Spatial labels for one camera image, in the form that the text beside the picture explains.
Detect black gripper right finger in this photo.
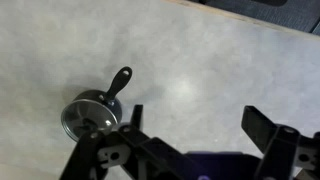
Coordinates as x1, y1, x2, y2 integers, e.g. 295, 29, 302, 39
240, 105, 320, 180

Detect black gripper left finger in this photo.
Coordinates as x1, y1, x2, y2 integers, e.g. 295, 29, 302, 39
59, 104, 201, 180

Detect glass pot lid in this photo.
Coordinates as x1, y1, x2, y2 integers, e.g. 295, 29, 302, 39
60, 98, 120, 143

